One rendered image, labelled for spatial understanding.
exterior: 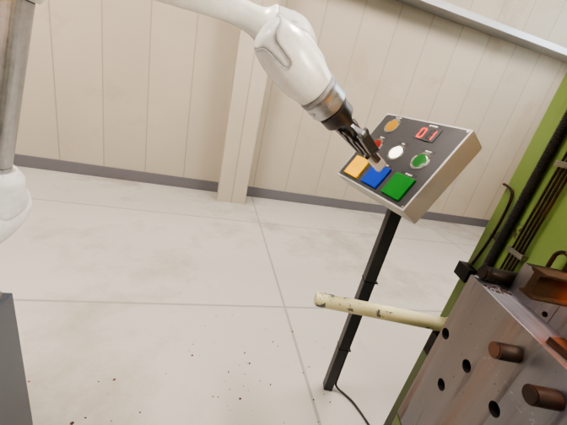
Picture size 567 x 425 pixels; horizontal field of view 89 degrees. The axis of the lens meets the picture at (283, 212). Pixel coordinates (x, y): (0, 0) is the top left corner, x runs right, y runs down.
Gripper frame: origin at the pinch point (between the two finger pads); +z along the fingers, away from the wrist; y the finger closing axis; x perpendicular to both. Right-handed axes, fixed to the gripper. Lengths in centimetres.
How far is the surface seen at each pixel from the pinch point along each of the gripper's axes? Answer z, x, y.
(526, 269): 15.3, -3.0, 36.4
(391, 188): 12.4, -1.6, -0.8
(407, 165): 13.2, 6.9, -2.4
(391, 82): 142, 142, -229
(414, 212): 17.2, -3.2, 7.1
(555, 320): 13.9, -8.5, 44.9
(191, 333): 26, -109, -52
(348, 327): 54, -50, -8
